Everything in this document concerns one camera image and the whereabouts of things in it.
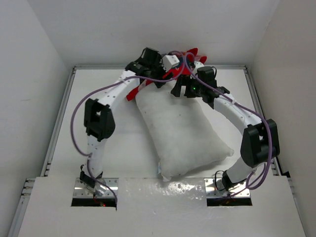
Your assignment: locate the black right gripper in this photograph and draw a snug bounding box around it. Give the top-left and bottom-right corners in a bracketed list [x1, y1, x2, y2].
[171, 74, 204, 98]

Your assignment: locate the red patterned pillowcase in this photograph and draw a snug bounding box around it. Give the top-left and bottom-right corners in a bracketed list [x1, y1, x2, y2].
[125, 47, 207, 86]

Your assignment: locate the white pillow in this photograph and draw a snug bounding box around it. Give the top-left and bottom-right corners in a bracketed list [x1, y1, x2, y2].
[135, 82, 234, 182]

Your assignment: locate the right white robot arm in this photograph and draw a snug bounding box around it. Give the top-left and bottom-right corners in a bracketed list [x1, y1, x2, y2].
[171, 66, 280, 191]

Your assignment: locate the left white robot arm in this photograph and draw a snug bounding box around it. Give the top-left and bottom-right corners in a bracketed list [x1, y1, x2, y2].
[80, 47, 180, 188]

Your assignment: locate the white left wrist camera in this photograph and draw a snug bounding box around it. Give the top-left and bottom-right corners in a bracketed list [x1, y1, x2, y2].
[162, 55, 180, 71]

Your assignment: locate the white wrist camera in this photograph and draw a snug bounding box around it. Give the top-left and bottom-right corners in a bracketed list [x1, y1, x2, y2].
[162, 55, 180, 71]
[194, 61, 204, 70]

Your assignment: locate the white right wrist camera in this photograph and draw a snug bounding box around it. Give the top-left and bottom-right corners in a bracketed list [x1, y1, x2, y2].
[194, 61, 204, 70]

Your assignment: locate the aluminium table frame rail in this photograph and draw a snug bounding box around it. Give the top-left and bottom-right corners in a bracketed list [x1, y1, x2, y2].
[244, 67, 281, 176]

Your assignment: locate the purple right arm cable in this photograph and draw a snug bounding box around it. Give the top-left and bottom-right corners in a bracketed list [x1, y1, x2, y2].
[184, 51, 274, 198]

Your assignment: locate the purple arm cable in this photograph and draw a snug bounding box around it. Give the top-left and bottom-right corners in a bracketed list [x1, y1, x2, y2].
[184, 51, 274, 198]
[70, 50, 196, 205]

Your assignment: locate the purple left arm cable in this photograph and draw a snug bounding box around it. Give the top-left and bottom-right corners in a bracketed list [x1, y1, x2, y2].
[70, 50, 196, 205]

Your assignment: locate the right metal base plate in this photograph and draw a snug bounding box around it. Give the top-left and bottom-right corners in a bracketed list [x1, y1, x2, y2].
[204, 178, 250, 199]

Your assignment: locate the metal base plate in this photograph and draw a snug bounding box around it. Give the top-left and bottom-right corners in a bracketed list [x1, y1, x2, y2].
[73, 178, 119, 198]
[204, 178, 250, 199]

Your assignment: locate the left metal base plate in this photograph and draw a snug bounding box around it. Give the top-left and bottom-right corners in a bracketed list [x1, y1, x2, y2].
[73, 178, 119, 198]

